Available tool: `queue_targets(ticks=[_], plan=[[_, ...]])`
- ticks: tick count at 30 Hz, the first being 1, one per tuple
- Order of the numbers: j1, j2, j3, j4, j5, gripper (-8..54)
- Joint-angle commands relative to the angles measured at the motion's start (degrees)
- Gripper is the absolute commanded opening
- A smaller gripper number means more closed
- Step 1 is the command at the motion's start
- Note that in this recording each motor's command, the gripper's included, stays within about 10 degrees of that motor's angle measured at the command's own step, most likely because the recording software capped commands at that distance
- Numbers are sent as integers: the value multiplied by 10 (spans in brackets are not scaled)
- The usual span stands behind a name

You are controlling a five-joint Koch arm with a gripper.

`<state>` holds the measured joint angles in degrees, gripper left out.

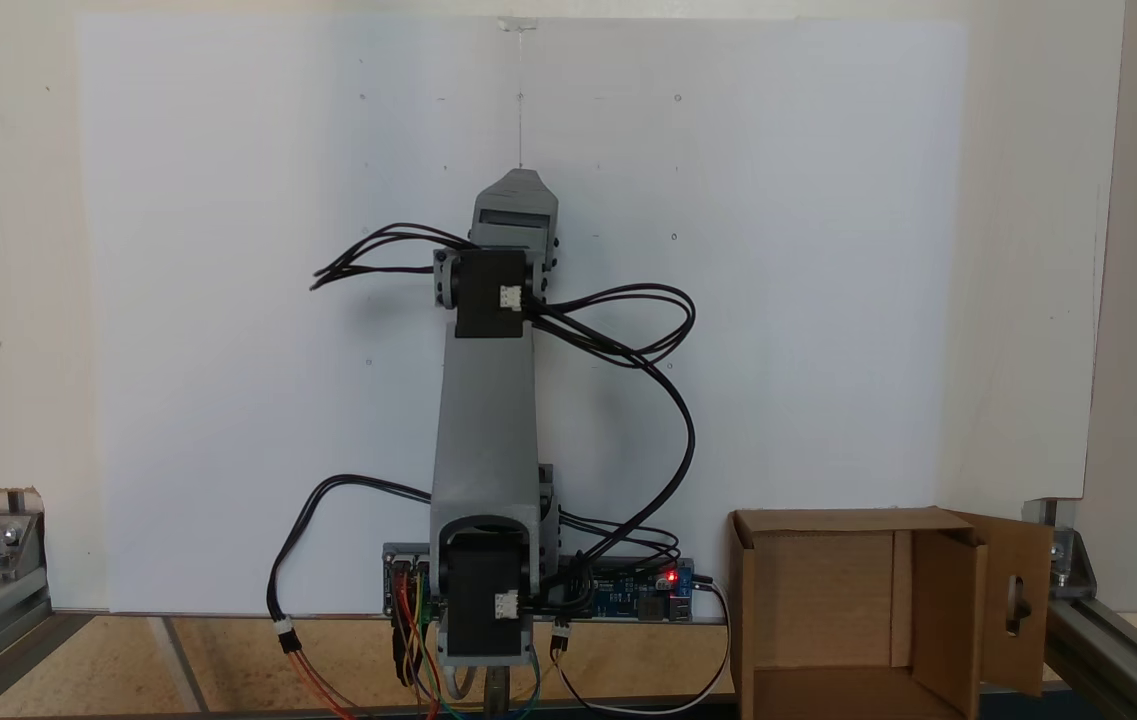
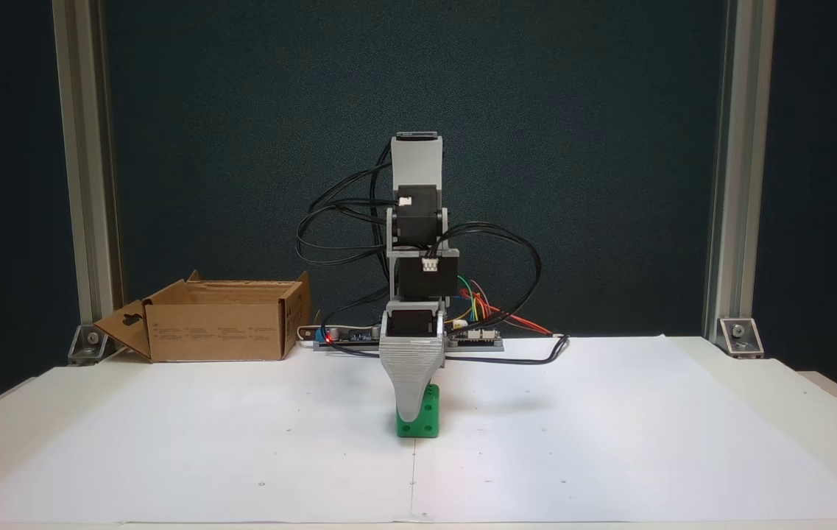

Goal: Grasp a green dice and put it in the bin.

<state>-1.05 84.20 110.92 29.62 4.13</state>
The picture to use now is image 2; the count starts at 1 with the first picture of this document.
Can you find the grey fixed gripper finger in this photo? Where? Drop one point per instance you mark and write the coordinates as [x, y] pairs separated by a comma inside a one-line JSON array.
[[411, 368]]

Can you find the green die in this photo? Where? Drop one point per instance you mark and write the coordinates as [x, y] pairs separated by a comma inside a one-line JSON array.
[[429, 419]]

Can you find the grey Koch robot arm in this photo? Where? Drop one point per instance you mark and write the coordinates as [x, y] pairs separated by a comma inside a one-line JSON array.
[[418, 158]]

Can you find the blue circuit board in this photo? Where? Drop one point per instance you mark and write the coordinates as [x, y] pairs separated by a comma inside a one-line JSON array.
[[348, 338]]

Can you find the grey board mounting plate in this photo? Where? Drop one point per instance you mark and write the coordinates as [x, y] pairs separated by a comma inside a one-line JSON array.
[[477, 347]]

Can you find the small black circuit board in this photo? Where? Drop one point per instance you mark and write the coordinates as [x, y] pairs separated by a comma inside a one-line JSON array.
[[484, 336]]

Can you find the open cardboard box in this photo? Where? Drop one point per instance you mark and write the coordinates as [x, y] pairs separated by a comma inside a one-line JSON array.
[[212, 331]]

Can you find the aluminium corner bracket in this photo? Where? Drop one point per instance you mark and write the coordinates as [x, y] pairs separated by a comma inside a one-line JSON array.
[[740, 337], [88, 346]]

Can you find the aluminium frame post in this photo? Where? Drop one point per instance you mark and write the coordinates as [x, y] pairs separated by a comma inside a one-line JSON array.
[[87, 147], [738, 147]]

